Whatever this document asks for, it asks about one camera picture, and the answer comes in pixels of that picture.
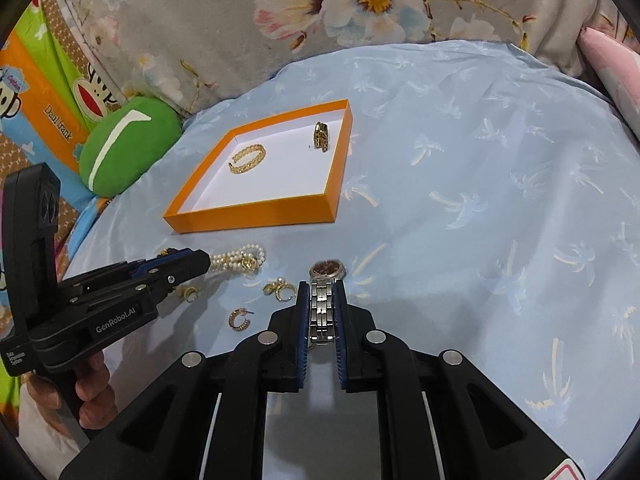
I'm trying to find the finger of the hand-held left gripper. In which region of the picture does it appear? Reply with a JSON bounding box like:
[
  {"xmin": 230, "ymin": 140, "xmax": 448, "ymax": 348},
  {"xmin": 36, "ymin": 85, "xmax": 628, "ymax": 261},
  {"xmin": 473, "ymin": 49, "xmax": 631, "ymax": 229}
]
[
  {"xmin": 75, "ymin": 251, "xmax": 211, "ymax": 312},
  {"xmin": 62, "ymin": 248, "xmax": 201, "ymax": 292}
]

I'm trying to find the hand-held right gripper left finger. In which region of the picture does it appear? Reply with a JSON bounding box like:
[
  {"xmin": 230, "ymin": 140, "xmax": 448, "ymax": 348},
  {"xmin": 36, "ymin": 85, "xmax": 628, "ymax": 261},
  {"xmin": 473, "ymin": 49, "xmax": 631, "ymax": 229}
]
[{"xmin": 60, "ymin": 280, "xmax": 311, "ymax": 480}]

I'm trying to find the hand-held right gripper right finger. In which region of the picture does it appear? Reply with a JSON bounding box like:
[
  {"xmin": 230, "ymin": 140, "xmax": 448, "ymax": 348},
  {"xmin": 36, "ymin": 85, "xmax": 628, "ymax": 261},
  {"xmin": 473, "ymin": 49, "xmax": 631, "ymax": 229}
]
[{"xmin": 332, "ymin": 280, "xmax": 601, "ymax": 480}]

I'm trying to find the silver watch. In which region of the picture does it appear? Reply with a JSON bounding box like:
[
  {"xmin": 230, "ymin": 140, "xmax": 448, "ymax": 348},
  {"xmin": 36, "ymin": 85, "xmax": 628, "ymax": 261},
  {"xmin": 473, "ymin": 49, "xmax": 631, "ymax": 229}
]
[{"xmin": 306, "ymin": 258, "xmax": 348, "ymax": 347}]

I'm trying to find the pearl bracelet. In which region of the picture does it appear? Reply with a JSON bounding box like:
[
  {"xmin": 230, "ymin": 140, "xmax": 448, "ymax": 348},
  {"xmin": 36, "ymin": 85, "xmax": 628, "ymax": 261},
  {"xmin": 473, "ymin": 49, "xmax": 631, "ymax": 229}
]
[{"xmin": 207, "ymin": 243, "xmax": 267, "ymax": 275}]

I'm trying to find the orange jewelry box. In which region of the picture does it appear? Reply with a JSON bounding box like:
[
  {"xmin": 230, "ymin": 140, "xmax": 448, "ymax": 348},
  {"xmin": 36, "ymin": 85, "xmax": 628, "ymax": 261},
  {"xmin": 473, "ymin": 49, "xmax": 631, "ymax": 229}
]
[{"xmin": 162, "ymin": 98, "xmax": 354, "ymax": 235}]

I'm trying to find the person's left forearm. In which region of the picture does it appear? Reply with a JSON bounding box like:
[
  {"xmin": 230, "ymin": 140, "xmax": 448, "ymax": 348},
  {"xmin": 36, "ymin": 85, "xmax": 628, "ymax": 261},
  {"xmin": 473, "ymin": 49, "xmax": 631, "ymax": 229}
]
[{"xmin": 15, "ymin": 397, "xmax": 93, "ymax": 461}]

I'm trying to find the person's left hand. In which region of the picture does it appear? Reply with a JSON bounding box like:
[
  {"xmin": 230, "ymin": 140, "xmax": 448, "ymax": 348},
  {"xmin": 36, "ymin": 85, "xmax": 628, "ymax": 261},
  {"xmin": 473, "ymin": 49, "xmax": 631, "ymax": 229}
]
[{"xmin": 22, "ymin": 347, "xmax": 121, "ymax": 431}]

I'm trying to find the green cushion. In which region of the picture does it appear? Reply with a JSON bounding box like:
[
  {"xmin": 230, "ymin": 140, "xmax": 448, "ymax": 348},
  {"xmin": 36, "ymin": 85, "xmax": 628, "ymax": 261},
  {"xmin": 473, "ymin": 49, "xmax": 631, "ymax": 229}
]
[{"xmin": 79, "ymin": 96, "xmax": 183, "ymax": 197}]

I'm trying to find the cartoon printed blanket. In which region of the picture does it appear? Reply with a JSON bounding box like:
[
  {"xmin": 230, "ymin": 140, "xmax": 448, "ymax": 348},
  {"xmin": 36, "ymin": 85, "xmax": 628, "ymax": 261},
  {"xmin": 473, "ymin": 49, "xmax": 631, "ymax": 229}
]
[{"xmin": 0, "ymin": 0, "xmax": 123, "ymax": 311}]

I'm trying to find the gold watch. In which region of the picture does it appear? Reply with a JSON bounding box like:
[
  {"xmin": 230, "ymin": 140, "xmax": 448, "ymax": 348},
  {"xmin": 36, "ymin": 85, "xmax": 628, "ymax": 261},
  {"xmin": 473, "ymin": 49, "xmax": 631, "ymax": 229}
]
[{"xmin": 311, "ymin": 121, "xmax": 332, "ymax": 153}]

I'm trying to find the light blue palm-print sheet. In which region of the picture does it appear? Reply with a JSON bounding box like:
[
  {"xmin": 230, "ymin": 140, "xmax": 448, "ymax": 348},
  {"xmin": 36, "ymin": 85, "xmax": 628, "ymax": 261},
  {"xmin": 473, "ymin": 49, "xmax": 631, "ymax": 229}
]
[{"xmin": 50, "ymin": 40, "xmax": 640, "ymax": 480}]

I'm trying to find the floral grey pillow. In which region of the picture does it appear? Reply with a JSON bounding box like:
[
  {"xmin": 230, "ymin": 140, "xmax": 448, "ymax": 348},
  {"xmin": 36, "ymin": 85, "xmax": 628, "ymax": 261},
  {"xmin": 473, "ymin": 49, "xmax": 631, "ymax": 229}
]
[{"xmin": 50, "ymin": 0, "xmax": 626, "ymax": 116}]

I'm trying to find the pink pillow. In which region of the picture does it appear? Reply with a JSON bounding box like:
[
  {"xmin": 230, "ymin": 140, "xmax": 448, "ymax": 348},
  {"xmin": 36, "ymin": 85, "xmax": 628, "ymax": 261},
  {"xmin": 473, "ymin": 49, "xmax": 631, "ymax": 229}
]
[{"xmin": 577, "ymin": 25, "xmax": 640, "ymax": 141}]

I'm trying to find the gold chain bangle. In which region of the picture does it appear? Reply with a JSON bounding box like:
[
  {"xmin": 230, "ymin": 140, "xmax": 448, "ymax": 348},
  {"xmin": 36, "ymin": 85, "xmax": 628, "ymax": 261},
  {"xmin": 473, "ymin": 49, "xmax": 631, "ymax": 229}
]
[{"xmin": 228, "ymin": 143, "xmax": 267, "ymax": 176}]

